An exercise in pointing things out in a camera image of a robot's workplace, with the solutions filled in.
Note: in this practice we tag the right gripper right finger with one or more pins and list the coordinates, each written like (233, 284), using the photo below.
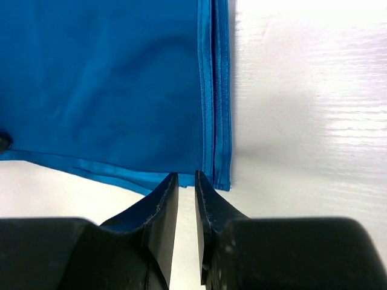
(239, 252)

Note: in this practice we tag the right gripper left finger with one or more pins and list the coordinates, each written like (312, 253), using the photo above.
(132, 250)

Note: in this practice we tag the blue cloth napkin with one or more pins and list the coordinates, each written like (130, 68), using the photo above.
(120, 92)

